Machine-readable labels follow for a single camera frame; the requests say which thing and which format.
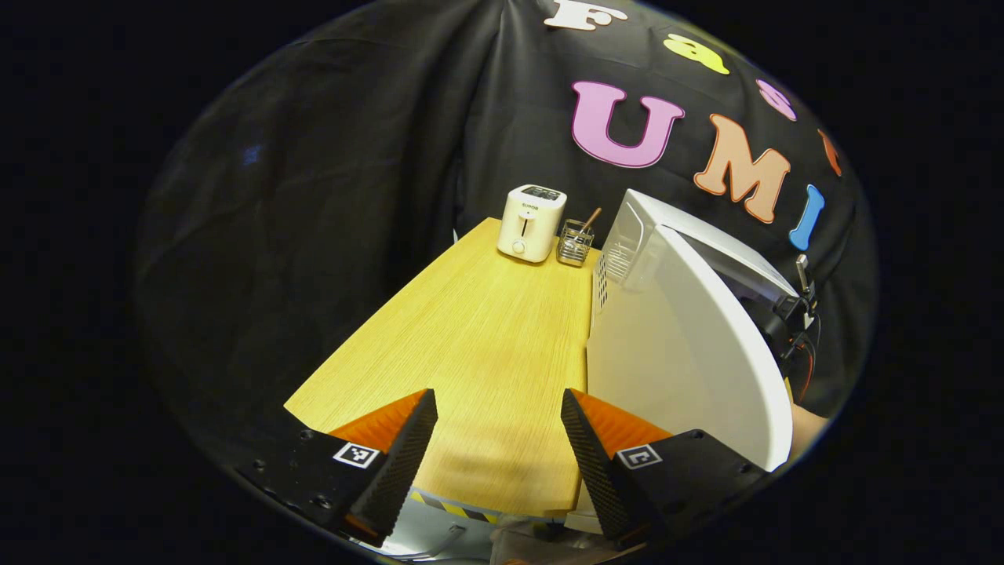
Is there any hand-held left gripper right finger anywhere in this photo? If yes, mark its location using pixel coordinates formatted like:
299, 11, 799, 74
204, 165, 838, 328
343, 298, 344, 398
560, 388, 773, 550

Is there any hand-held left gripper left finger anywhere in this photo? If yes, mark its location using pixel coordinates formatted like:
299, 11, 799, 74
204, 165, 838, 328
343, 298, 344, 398
235, 388, 438, 549

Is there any white microwave oven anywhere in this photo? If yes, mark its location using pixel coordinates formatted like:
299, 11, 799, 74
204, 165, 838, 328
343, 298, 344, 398
565, 188, 802, 536

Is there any yellow black striped tape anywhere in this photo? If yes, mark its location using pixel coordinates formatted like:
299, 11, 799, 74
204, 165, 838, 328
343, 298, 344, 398
408, 490, 503, 524

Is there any cream toaster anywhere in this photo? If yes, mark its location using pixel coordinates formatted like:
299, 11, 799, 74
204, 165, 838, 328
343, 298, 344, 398
497, 184, 568, 264

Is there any wire mesh utensil basket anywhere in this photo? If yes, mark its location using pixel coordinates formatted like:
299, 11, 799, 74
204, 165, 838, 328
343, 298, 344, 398
556, 219, 595, 268

